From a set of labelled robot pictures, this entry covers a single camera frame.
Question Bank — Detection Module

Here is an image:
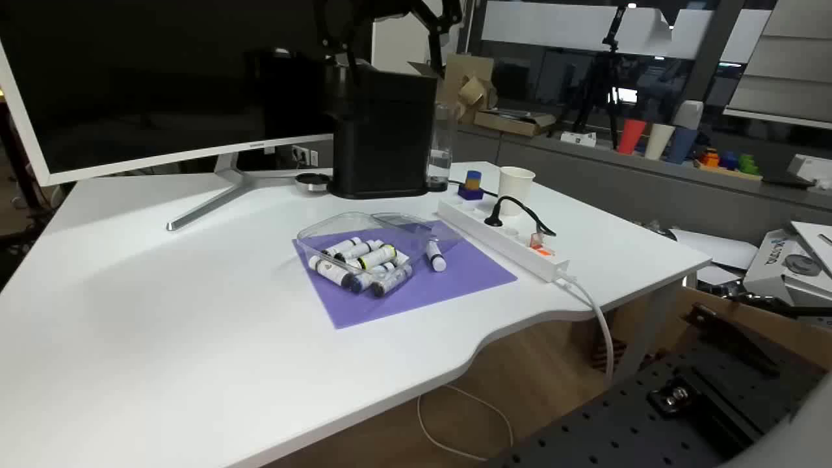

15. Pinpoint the white paper cup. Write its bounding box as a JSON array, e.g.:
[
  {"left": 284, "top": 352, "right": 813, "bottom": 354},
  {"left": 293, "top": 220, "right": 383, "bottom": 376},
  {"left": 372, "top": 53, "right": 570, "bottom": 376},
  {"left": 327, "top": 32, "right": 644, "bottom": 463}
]
[{"left": 496, "top": 165, "right": 537, "bottom": 201}]

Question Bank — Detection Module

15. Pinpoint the thin cable loop on floor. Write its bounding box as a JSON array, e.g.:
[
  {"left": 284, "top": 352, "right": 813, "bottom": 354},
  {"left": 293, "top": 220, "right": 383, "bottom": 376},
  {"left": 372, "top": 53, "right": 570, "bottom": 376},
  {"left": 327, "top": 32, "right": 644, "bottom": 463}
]
[{"left": 414, "top": 382, "right": 520, "bottom": 467}]

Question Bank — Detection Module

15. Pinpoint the black box appliance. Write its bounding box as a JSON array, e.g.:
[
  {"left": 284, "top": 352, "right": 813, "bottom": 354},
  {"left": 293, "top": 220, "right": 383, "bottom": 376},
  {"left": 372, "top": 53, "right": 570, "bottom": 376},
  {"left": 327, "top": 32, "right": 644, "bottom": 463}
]
[{"left": 324, "top": 62, "right": 440, "bottom": 201}]

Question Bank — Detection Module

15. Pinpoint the pile of white papers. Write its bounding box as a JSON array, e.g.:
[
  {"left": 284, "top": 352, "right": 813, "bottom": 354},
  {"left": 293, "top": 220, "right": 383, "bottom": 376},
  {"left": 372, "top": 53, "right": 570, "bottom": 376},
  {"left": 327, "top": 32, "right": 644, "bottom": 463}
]
[{"left": 740, "top": 220, "right": 832, "bottom": 308}]

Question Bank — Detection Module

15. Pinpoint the round black puck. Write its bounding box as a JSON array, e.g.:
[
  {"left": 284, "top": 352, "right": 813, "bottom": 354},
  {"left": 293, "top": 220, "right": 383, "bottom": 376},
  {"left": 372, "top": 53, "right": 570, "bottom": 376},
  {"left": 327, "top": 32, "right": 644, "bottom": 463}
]
[{"left": 290, "top": 173, "right": 332, "bottom": 194}]

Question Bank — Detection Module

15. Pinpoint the small bottle yellowish label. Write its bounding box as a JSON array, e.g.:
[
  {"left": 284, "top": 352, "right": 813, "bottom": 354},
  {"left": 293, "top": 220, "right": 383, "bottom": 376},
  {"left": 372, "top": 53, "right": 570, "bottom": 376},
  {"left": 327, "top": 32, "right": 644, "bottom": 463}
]
[{"left": 357, "top": 243, "right": 402, "bottom": 274}]

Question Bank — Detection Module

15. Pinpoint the white power strip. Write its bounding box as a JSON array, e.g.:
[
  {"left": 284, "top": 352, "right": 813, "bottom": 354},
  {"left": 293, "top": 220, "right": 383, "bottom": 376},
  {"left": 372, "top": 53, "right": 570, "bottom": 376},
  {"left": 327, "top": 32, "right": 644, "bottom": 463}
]
[{"left": 435, "top": 198, "right": 570, "bottom": 286}]

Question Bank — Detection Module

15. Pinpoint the red cup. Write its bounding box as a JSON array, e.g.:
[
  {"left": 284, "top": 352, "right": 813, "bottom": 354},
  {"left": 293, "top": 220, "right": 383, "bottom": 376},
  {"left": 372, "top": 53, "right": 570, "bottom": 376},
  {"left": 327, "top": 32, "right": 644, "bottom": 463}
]
[{"left": 614, "top": 118, "right": 650, "bottom": 160}]

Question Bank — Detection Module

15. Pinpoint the cardboard box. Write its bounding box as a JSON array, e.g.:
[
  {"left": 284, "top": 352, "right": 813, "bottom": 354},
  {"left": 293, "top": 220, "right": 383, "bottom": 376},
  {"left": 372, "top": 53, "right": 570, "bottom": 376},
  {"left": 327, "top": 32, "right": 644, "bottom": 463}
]
[{"left": 428, "top": 53, "right": 501, "bottom": 125}]

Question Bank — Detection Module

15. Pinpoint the silver monitor stand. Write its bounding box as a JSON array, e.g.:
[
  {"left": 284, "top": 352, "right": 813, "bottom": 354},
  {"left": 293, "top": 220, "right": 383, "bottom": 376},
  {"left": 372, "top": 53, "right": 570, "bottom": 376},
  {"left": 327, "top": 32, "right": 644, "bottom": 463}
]
[{"left": 164, "top": 153, "right": 302, "bottom": 235}]

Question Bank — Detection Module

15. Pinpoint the black plug with cable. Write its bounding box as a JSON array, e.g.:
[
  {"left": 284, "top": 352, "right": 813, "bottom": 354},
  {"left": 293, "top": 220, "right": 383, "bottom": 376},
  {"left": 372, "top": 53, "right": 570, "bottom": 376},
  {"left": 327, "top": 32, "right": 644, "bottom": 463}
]
[{"left": 448, "top": 177, "right": 558, "bottom": 243}]

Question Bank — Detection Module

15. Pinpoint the clear plastic water bottle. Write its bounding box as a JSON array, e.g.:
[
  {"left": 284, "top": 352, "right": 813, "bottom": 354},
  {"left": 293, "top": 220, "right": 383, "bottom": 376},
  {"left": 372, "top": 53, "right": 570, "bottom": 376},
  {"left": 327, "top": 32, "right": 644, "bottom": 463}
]
[{"left": 426, "top": 103, "right": 461, "bottom": 196}]

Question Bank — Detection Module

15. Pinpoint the purple mat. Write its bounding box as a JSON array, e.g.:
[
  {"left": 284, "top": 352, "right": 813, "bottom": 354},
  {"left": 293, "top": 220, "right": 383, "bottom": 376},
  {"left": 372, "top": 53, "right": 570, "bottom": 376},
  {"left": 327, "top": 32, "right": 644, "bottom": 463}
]
[{"left": 290, "top": 220, "right": 520, "bottom": 333}]

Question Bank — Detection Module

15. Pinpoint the blue and yellow toy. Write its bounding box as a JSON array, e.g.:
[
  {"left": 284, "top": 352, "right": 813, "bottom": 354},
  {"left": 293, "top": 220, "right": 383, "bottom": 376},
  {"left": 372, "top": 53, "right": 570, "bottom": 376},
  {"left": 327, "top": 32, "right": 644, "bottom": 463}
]
[{"left": 457, "top": 170, "right": 487, "bottom": 204}]

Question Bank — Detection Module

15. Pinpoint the white power strip cable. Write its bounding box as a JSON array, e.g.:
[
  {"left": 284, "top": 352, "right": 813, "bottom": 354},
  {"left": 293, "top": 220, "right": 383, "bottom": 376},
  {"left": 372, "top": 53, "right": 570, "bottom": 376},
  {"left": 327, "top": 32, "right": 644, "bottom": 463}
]
[{"left": 554, "top": 272, "right": 619, "bottom": 381}]

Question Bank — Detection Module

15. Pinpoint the black camera tripod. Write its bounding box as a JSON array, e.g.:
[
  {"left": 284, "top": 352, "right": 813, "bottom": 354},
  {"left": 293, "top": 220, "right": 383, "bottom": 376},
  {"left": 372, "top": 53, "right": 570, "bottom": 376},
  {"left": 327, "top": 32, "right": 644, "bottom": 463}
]
[{"left": 566, "top": 0, "right": 636, "bottom": 151}]

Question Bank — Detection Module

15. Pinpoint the black perforated breadboard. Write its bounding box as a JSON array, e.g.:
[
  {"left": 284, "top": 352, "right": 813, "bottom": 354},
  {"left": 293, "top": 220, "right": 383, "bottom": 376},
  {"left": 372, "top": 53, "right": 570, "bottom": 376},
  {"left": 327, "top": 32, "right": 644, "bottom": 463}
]
[{"left": 492, "top": 344, "right": 827, "bottom": 468}]

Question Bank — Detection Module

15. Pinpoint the small white bottle blue cap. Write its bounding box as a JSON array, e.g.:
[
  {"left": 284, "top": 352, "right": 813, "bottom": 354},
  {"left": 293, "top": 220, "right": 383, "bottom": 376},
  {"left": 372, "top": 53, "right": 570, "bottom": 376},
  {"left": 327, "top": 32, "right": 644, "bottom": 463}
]
[
  {"left": 372, "top": 261, "right": 415, "bottom": 299},
  {"left": 349, "top": 265, "right": 385, "bottom": 296},
  {"left": 320, "top": 235, "right": 370, "bottom": 264},
  {"left": 422, "top": 240, "right": 449, "bottom": 277},
  {"left": 306, "top": 252, "right": 358, "bottom": 295}
]

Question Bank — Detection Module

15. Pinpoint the cream cup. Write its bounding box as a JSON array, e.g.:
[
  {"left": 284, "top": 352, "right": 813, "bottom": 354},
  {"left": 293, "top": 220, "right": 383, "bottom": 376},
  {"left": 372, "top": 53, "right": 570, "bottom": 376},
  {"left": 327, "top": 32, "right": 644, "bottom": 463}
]
[{"left": 641, "top": 121, "right": 678, "bottom": 165}]

